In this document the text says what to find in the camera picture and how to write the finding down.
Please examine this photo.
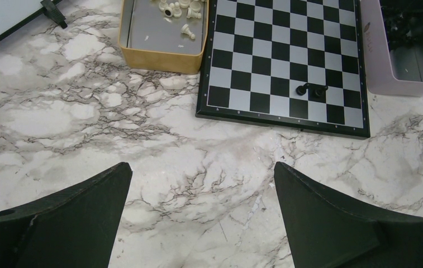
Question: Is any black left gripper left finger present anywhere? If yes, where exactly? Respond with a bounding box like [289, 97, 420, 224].
[0, 162, 132, 267]

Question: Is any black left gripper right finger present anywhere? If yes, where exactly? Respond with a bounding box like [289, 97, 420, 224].
[274, 162, 423, 267]

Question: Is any black chess rook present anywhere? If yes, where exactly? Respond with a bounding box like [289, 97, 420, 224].
[309, 84, 329, 98]

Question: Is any black chess pawn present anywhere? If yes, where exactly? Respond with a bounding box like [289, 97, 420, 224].
[296, 83, 310, 95]

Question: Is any pile of black chess pieces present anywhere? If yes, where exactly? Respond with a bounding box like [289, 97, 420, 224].
[379, 0, 423, 51]

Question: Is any white chess pawn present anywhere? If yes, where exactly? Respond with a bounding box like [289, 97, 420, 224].
[180, 23, 196, 40]

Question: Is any white chess piece black base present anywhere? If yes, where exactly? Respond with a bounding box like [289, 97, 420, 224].
[163, 4, 174, 17]

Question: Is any pile of white chess pieces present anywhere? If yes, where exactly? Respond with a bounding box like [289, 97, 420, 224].
[151, 0, 208, 19]

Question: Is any black and silver chessboard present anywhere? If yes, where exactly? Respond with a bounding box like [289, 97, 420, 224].
[196, 0, 370, 138]

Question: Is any pink tin box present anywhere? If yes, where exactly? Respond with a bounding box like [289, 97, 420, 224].
[359, 1, 423, 97]

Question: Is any small whiteboard with stand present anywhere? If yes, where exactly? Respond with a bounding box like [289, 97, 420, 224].
[0, 0, 67, 41]

